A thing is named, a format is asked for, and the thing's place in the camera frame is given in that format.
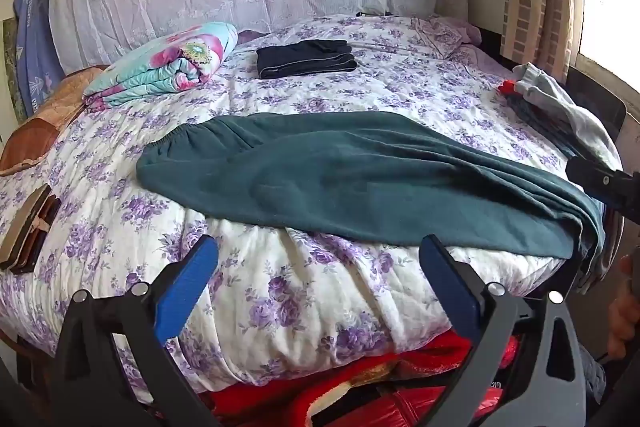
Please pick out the light grey garment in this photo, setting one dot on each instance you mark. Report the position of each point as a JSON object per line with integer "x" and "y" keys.
{"x": 565, "y": 102}

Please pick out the blue patterned hanging cloth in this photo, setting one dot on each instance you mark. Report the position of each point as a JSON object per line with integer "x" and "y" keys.
{"x": 35, "y": 37}

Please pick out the brown layered pad stack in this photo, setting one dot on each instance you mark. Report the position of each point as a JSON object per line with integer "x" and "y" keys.
{"x": 27, "y": 227}

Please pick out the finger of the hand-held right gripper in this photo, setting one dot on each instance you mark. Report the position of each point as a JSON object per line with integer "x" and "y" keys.
{"x": 600, "y": 184}

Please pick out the red blanket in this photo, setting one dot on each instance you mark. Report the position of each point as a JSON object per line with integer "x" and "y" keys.
{"x": 280, "y": 387}

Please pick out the person's right hand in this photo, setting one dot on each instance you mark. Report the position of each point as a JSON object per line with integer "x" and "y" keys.
{"x": 625, "y": 322}

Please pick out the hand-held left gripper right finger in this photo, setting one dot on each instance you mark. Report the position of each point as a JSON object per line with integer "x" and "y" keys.
{"x": 450, "y": 287}

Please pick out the purple floral pillow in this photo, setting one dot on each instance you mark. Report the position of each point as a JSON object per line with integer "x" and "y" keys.
{"x": 445, "y": 32}

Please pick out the person's grey patterned clothing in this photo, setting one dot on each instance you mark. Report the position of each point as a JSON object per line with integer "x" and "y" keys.
{"x": 594, "y": 377}

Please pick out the folded dark navy pants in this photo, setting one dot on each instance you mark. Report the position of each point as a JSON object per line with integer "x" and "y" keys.
{"x": 305, "y": 57}

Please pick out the brown pillow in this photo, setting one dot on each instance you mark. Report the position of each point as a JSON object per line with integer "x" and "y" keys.
{"x": 40, "y": 127}

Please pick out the green patterned panel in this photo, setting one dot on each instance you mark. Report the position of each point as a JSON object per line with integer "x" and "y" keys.
{"x": 12, "y": 67}

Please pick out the dark green pants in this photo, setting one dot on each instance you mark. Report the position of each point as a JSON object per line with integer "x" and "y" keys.
{"x": 350, "y": 172}

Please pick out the dark blue grey garment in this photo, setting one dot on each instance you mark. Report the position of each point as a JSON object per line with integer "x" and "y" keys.
{"x": 540, "y": 117}

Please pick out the folded teal pink floral quilt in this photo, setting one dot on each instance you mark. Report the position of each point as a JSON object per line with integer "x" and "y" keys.
{"x": 165, "y": 67}

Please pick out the window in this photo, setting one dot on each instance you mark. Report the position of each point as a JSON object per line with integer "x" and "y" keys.
{"x": 615, "y": 7}

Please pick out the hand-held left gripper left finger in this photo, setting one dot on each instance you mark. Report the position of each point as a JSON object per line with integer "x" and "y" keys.
{"x": 190, "y": 282}

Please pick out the small red item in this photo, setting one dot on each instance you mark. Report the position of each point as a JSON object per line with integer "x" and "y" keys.
{"x": 507, "y": 87}

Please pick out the purple floral bedspread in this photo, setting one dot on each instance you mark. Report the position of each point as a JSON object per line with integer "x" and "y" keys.
{"x": 150, "y": 217}

